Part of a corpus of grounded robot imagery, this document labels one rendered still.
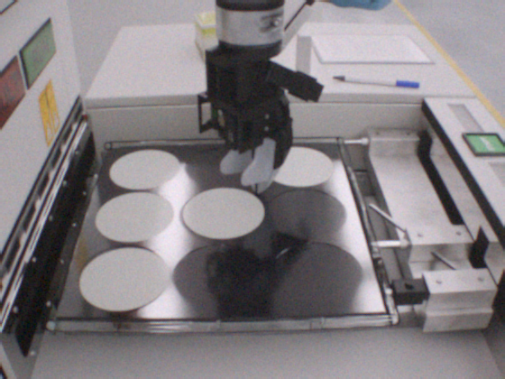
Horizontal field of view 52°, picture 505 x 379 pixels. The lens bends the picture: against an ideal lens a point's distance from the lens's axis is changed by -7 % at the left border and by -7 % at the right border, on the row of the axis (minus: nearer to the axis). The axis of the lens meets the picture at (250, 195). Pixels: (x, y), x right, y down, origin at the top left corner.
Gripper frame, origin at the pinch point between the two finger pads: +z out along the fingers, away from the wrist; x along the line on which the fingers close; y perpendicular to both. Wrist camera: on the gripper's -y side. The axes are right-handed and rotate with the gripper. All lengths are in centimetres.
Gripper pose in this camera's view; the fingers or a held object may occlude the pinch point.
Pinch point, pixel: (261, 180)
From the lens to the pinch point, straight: 73.0
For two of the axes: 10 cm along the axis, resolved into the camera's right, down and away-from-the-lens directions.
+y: -7.1, 4.1, -5.7
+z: 0.0, 8.1, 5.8
